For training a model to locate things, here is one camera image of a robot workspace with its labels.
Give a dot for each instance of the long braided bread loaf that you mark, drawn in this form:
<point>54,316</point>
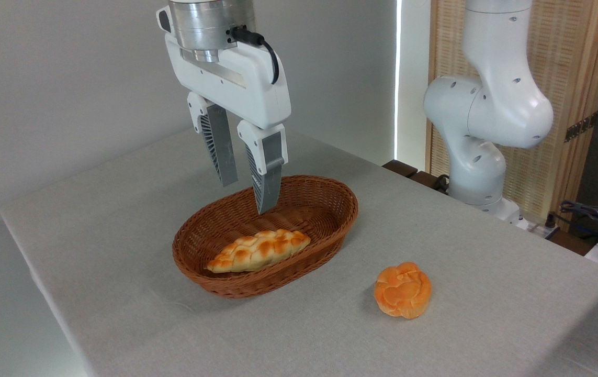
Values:
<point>257,251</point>

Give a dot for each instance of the dark wooden platform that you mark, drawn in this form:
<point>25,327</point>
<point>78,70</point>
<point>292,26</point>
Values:
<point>401,167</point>

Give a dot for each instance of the dark metal screen hinge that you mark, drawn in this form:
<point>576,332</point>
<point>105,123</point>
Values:
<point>581,127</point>

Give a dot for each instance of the round orange bread bun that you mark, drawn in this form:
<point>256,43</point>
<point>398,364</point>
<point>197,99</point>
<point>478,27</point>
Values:
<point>402,290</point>

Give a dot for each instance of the grey tablecloth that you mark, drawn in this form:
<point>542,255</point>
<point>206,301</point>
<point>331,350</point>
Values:
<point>435,251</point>

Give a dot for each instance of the brown oval wicker basket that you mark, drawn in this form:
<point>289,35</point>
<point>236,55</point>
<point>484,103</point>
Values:
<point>325,209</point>

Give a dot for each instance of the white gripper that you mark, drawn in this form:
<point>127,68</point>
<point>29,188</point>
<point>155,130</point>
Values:
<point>236,84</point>

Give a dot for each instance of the white power strip with plug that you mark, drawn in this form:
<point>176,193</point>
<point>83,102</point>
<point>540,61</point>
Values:
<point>547,226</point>

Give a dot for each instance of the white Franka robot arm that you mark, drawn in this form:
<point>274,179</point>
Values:
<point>492,104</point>

